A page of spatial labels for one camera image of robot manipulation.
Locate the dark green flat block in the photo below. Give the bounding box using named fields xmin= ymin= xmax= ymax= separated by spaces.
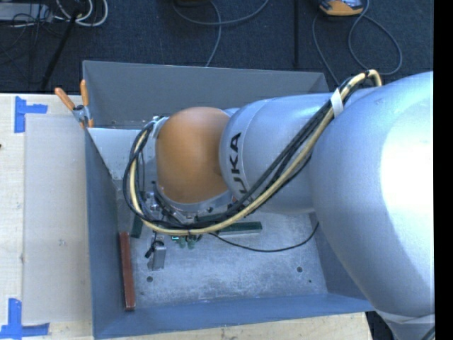
xmin=196 ymin=213 xmax=263 ymax=239
xmin=130 ymin=213 xmax=145 ymax=239

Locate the pale flat board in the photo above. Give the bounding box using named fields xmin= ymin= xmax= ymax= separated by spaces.
xmin=21 ymin=113 xmax=93 ymax=327

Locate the grey metal bin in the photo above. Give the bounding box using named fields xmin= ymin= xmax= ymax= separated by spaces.
xmin=81 ymin=60 xmax=377 ymax=340

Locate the red-brown flat block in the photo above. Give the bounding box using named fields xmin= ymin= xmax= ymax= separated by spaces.
xmin=118 ymin=230 xmax=137 ymax=312

